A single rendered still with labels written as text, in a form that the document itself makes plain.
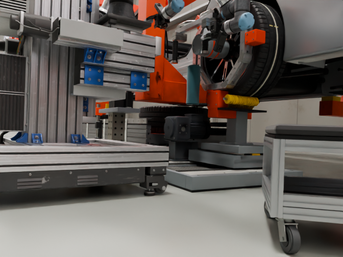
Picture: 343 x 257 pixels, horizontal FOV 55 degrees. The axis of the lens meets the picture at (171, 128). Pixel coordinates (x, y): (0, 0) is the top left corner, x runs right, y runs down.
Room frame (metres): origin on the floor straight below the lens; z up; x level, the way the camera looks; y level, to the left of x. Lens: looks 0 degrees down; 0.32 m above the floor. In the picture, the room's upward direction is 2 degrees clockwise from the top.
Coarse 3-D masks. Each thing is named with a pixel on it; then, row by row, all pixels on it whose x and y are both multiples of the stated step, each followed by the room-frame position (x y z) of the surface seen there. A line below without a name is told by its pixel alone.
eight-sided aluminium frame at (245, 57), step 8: (200, 32) 2.28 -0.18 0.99; (240, 32) 1.92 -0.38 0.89; (240, 40) 1.91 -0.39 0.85; (240, 48) 1.91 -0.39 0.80; (248, 48) 1.92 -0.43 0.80; (200, 56) 2.34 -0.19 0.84; (240, 56) 1.90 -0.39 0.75; (248, 56) 1.90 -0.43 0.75; (192, 64) 2.35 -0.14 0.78; (200, 64) 2.34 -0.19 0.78; (240, 64) 1.91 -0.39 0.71; (248, 64) 1.94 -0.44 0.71; (200, 72) 2.29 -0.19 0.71; (232, 72) 1.97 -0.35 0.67; (240, 72) 1.97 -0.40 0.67; (200, 80) 2.27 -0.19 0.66; (208, 80) 2.26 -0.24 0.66; (232, 80) 1.99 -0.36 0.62; (208, 88) 2.17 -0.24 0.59; (216, 88) 2.10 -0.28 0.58; (224, 88) 2.05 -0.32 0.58; (232, 88) 2.05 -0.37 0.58
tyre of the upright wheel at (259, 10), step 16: (256, 16) 1.92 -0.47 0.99; (272, 16) 1.96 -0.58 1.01; (272, 32) 1.92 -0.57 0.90; (256, 48) 1.91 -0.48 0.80; (272, 48) 1.92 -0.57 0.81; (256, 64) 1.91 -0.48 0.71; (272, 64) 1.95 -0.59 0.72; (240, 80) 2.03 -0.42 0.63; (256, 80) 1.97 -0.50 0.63; (272, 80) 2.02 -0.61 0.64; (256, 96) 2.14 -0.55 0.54
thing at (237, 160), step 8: (192, 152) 2.35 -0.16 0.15; (200, 152) 2.27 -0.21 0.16; (208, 152) 2.19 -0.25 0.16; (216, 152) 2.19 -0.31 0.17; (224, 152) 2.15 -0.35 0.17; (192, 160) 2.35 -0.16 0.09; (200, 160) 2.26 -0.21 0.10; (208, 160) 2.18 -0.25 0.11; (216, 160) 2.11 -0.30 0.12; (224, 160) 2.04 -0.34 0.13; (232, 160) 1.97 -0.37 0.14; (240, 160) 1.99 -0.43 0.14; (248, 160) 2.02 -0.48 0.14; (256, 160) 2.05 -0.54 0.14; (232, 168) 2.01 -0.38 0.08; (240, 168) 2.04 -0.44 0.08
